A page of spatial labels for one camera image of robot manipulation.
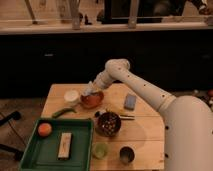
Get green cup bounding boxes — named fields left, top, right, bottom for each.
left=92, top=142, right=108, bottom=159

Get metal cup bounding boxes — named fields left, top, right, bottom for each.
left=119, top=146, right=135, bottom=164

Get green vegetable peeler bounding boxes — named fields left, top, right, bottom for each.
left=51, top=108, right=76, bottom=118

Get orange fruit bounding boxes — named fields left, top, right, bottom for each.
left=38, top=123, right=52, bottom=137

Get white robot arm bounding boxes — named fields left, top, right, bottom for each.
left=93, top=59, right=213, bottom=171

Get black chopsticks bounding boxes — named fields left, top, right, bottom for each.
left=119, top=115, right=135, bottom=120

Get green plastic tray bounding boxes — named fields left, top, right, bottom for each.
left=18, top=118, right=94, bottom=171

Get black chair base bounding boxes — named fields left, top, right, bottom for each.
left=0, top=110, right=25, bottom=162

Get light blue towel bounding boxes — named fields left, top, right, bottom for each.
left=82, top=81, right=95, bottom=96

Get white small bowl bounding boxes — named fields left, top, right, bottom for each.
left=64, top=90, right=79, bottom=106

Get wooden block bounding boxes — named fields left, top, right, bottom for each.
left=58, top=132, right=72, bottom=159

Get red bowl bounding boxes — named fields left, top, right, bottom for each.
left=80, top=91, right=104, bottom=109

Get dark patterned bowl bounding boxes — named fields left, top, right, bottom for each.
left=96, top=112, right=121, bottom=137

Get blue sponge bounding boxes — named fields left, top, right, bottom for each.
left=124, top=94, right=136, bottom=111

